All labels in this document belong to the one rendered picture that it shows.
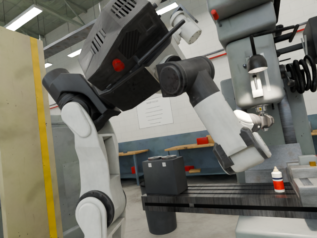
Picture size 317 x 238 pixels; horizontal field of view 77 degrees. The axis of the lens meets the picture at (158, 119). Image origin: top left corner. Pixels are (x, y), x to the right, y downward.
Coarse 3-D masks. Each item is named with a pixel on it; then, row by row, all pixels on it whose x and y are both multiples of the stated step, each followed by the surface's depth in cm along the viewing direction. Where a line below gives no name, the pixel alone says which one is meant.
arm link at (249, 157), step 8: (240, 152) 55; (248, 152) 54; (256, 152) 53; (232, 160) 56; (240, 160) 55; (248, 160) 54; (256, 160) 54; (232, 168) 56; (240, 168) 56; (248, 168) 58
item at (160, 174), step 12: (156, 156) 125; (168, 156) 118; (180, 156) 118; (144, 168) 119; (156, 168) 114; (168, 168) 109; (180, 168) 113; (144, 180) 119; (156, 180) 114; (168, 180) 110; (180, 180) 111; (156, 192) 114; (168, 192) 110; (180, 192) 109
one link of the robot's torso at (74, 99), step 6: (72, 96) 75; (78, 96) 75; (84, 96) 76; (66, 102) 74; (78, 102) 73; (84, 102) 73; (90, 102) 76; (60, 108) 76; (84, 108) 73; (90, 108) 74; (96, 108) 77; (90, 114) 73; (96, 114) 75
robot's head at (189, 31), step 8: (176, 16) 72; (184, 16) 74; (184, 24) 72; (192, 24) 71; (176, 32) 72; (184, 32) 72; (192, 32) 70; (200, 32) 73; (184, 40) 74; (192, 40) 74
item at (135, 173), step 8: (208, 136) 478; (192, 144) 514; (200, 144) 474; (208, 144) 446; (128, 152) 602; (136, 152) 548; (168, 152) 496; (136, 168) 540; (192, 168) 518; (208, 168) 512; (216, 168) 497; (120, 176) 587; (128, 176) 567; (136, 176) 539
